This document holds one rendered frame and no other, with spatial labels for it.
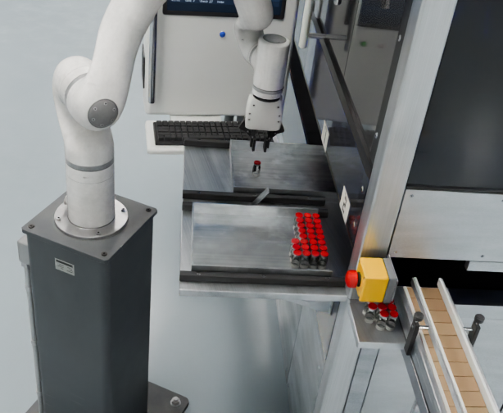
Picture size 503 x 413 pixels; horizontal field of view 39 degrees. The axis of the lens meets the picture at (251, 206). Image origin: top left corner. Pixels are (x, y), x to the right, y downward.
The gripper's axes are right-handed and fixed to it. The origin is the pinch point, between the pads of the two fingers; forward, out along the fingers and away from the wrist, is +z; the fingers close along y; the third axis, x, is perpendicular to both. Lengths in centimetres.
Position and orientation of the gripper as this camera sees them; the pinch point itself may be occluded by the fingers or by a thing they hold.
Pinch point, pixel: (259, 142)
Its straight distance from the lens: 202.3
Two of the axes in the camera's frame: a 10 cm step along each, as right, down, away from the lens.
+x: 0.6, 5.8, -8.1
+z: -1.2, 8.1, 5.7
